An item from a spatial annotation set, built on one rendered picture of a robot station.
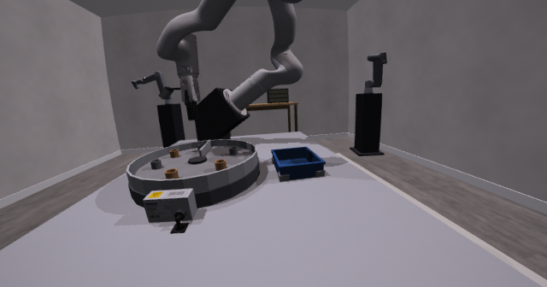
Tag blue shallow tray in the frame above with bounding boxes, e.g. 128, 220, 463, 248
271, 147, 326, 182

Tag bronze bushing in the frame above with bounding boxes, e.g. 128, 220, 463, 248
215, 160, 226, 171
169, 149, 179, 158
165, 168, 179, 179

